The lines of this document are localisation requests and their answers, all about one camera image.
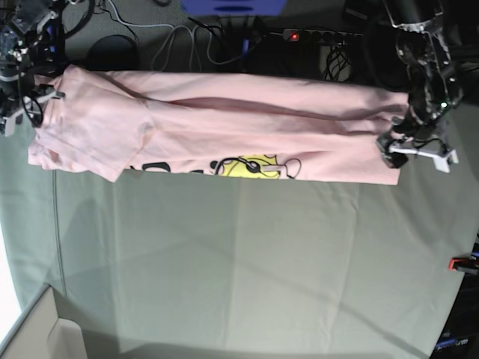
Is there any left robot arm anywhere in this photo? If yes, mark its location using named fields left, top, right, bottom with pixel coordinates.
left=376, top=1, right=463, bottom=173

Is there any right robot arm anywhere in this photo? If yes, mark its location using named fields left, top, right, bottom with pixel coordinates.
left=1, top=1, right=95, bottom=137

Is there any white power strip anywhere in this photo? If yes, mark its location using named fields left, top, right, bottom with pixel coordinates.
left=281, top=28, right=363, bottom=46

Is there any white cable on floor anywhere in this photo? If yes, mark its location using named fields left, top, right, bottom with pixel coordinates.
left=89, top=0, right=244, bottom=72

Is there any black round base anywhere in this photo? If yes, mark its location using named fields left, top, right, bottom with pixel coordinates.
left=85, top=34, right=140, bottom=71

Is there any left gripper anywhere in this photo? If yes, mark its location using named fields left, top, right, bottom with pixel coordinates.
left=376, top=129, right=460, bottom=173

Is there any green table cloth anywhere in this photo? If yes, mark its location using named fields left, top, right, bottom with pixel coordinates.
left=1, top=105, right=478, bottom=358

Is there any blue box top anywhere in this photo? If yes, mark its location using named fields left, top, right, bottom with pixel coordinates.
left=180, top=0, right=287, bottom=16

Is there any pink t-shirt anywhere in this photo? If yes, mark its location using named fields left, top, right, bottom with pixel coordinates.
left=28, top=66, right=407, bottom=185

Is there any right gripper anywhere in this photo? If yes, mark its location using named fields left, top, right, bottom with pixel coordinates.
left=1, top=85, right=64, bottom=137

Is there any red side clamp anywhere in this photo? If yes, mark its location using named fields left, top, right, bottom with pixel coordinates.
left=448, top=256, right=478, bottom=275

